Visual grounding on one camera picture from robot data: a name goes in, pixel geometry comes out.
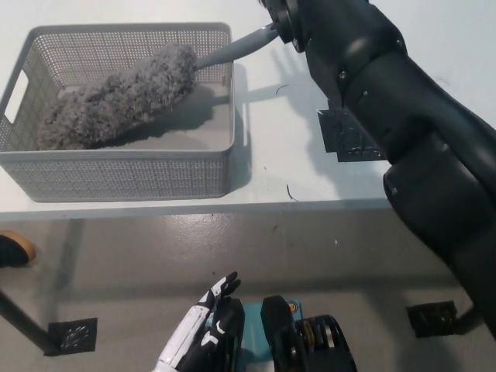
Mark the black table foot plate left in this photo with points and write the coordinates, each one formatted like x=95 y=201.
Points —
x=73 y=335

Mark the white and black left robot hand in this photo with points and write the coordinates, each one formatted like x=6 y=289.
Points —
x=193 y=333

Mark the black tape patch on floor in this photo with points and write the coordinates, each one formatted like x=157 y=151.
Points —
x=430 y=319

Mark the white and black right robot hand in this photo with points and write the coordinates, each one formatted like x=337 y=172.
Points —
x=286 y=23

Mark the grey perforated plastic basket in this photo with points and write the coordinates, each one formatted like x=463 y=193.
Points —
x=116 y=178

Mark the black tape patch on desk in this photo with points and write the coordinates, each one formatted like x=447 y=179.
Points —
x=341 y=135

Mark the wooden round object at edge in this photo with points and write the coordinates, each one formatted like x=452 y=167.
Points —
x=13 y=250

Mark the black table leg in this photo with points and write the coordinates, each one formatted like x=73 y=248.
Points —
x=23 y=321

